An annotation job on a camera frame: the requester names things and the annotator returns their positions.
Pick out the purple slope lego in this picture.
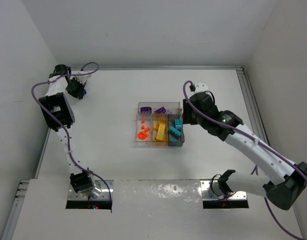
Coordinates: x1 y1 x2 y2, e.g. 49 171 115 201
154 106 167 114

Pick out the teal square lego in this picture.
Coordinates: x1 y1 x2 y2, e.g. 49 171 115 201
169 138 177 145

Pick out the long yellow lego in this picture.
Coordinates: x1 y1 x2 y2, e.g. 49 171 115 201
155 123 166 142

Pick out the purple printed lego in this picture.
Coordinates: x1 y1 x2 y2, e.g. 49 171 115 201
140 106 152 114

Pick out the orange lego cluster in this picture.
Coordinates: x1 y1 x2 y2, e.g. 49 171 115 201
137 131 149 140

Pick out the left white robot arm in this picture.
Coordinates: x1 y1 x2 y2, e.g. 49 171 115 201
38 64 95 194

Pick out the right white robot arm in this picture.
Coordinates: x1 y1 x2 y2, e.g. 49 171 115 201
183 91 307 210

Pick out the clear rear container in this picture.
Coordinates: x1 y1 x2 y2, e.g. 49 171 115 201
137 101 182 119

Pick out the grey plastic container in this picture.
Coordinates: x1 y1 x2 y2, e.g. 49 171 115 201
167 114 185 147

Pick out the amber plastic container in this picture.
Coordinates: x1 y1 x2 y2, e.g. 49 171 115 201
151 113 168 147

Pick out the clear front-left container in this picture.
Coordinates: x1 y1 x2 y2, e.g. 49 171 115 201
135 113 153 145

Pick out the white front cover panel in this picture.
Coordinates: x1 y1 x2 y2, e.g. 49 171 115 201
13 178 300 240

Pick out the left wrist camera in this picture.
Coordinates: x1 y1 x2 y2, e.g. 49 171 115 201
75 71 92 85

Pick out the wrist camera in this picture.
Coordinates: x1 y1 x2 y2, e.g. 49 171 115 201
75 71 92 85
189 82 209 94

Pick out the rear aluminium rail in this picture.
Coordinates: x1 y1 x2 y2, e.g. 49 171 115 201
70 65 244 72

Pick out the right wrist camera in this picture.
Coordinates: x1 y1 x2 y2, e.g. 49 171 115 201
189 82 209 94

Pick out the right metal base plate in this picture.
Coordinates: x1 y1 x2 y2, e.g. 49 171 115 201
200 177 248 202

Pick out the metal base plate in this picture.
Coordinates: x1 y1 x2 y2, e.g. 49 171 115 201
67 180 114 201
200 177 248 202

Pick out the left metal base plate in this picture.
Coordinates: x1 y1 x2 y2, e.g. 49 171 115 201
67 180 114 201

